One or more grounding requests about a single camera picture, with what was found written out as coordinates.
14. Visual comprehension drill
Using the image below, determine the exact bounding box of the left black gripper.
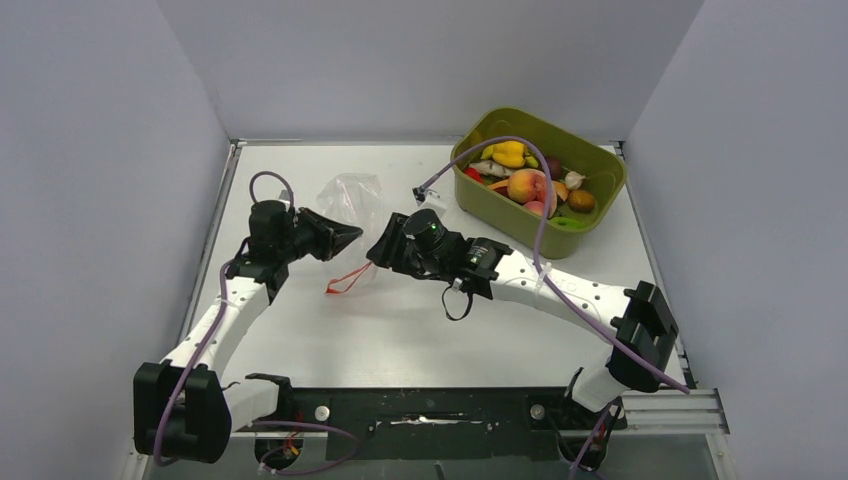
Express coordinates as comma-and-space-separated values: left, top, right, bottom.
278, 206, 363, 263

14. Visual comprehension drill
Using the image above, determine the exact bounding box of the clear zip bag orange zipper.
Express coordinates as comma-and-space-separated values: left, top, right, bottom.
316, 173, 387, 297

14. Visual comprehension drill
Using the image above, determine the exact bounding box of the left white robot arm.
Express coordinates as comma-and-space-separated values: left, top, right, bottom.
133, 200, 363, 466

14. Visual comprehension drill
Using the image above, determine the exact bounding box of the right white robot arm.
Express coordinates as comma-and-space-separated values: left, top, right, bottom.
366, 209, 688, 427

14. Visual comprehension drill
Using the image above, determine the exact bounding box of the green toy food piece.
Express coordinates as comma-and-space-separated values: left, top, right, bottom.
549, 216, 588, 230

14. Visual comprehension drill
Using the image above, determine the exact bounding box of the red chili pepper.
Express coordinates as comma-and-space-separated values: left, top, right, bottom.
463, 167, 483, 183

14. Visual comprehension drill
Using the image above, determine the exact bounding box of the peach fruit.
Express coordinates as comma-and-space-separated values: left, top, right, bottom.
507, 169, 558, 218

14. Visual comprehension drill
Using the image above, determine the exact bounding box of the yellow bell pepper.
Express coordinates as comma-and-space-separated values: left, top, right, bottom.
481, 140, 527, 169

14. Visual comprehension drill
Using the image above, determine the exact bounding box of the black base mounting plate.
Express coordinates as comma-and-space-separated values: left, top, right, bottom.
272, 387, 627, 470

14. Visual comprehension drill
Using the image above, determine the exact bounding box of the dark purple plum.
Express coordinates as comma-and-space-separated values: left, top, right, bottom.
539, 156, 563, 181

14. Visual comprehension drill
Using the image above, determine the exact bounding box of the white garlic bulb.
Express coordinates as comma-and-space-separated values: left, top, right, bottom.
562, 171, 587, 191

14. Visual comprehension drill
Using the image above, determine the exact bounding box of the brown kiwi fruit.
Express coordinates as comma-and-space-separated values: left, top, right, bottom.
567, 189, 596, 213

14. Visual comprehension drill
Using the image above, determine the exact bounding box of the olive green plastic bin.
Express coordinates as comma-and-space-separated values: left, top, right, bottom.
452, 107, 627, 259

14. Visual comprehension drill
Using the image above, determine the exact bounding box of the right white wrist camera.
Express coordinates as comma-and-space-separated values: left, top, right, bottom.
413, 187, 448, 216

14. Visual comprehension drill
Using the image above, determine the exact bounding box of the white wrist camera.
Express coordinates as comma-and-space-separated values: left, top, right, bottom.
277, 189, 293, 207
413, 187, 448, 216

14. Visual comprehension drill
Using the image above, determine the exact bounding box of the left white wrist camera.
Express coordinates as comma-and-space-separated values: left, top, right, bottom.
277, 189, 293, 207

